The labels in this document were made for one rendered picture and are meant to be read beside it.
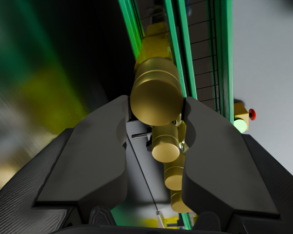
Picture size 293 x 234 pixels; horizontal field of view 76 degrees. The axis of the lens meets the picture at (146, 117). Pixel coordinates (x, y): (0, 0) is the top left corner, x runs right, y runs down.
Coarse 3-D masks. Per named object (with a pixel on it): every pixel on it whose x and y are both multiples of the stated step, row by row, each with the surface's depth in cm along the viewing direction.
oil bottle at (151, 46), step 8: (144, 40) 39; (152, 40) 37; (160, 40) 35; (168, 40) 36; (144, 48) 33; (152, 48) 32; (160, 48) 30; (168, 48) 30; (144, 56) 29; (152, 56) 28; (160, 56) 27; (168, 56) 26; (136, 64) 27
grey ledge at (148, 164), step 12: (132, 120) 55; (132, 132) 57; (144, 132) 57; (132, 144) 60; (144, 144) 60; (144, 156) 63; (144, 168) 66; (156, 168) 65; (156, 180) 69; (156, 192) 73; (168, 192) 73; (156, 204) 78; (168, 204) 77; (168, 216) 82
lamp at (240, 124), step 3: (234, 120) 59; (237, 120) 58; (240, 120) 58; (243, 120) 58; (234, 123) 58; (237, 123) 57; (240, 123) 57; (243, 123) 57; (237, 126) 57; (240, 126) 57; (243, 126) 57; (246, 126) 58; (240, 129) 57; (243, 129) 57
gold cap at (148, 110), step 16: (144, 64) 14; (160, 64) 13; (144, 80) 11; (160, 80) 11; (176, 80) 12; (144, 96) 11; (160, 96) 11; (176, 96) 11; (144, 112) 12; (160, 112) 12; (176, 112) 12
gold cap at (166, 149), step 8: (160, 128) 24; (168, 128) 24; (176, 128) 25; (160, 136) 23; (168, 136) 23; (176, 136) 24; (152, 144) 23; (160, 144) 22; (168, 144) 22; (176, 144) 22; (152, 152) 23; (160, 152) 23; (168, 152) 23; (176, 152) 22; (160, 160) 23; (168, 160) 23
